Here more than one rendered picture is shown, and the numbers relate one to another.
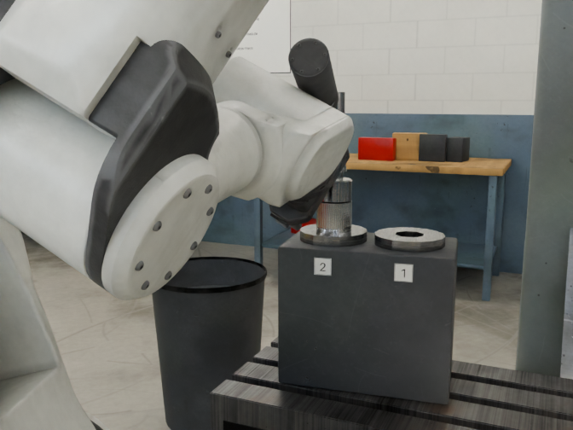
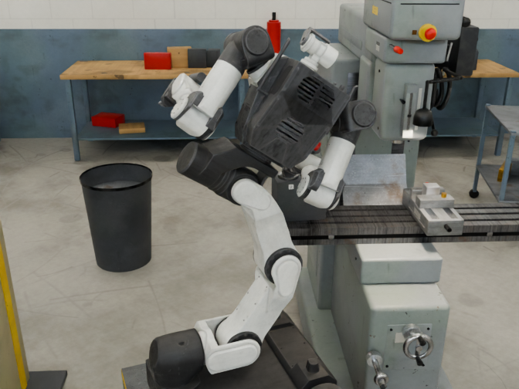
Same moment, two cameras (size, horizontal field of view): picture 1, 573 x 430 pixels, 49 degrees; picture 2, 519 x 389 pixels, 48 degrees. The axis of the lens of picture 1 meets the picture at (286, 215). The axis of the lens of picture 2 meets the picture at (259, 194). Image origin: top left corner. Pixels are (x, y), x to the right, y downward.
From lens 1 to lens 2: 1.81 m
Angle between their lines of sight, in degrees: 29
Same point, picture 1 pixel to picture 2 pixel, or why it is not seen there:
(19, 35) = (328, 181)
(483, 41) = not seen: outside the picture
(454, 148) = (212, 58)
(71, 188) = (329, 197)
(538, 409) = (347, 215)
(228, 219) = (28, 118)
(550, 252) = not seen: hidden behind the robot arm
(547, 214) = not seen: hidden behind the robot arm
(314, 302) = (288, 197)
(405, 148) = (178, 59)
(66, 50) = (334, 183)
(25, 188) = (322, 198)
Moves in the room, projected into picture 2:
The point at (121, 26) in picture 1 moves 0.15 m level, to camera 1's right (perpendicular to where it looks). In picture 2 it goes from (339, 179) to (376, 171)
